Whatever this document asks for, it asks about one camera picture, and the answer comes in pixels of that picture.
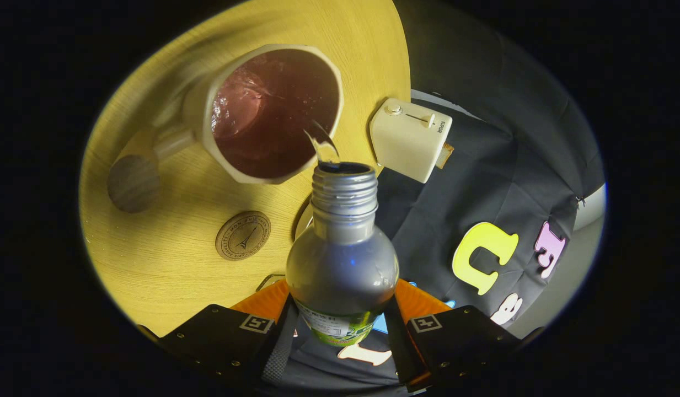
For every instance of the toasted bread slice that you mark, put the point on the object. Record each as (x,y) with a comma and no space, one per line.
(444,156)

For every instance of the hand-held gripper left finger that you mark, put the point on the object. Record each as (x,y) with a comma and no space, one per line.
(279,342)

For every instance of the beige cup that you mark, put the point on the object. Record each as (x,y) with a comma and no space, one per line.
(199,118)

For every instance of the round cork coaster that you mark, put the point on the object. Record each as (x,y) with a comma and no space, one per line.
(243,235)

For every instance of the white plate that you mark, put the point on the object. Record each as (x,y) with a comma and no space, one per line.
(302,223)

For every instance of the white toaster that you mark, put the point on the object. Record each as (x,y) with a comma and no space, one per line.
(406,143)

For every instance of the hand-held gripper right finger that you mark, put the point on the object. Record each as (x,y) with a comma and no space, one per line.
(397,342)

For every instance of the silver bottle with green label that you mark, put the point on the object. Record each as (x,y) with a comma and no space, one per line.
(342,264)

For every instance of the wooden table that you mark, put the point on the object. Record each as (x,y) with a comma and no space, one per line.
(152,248)

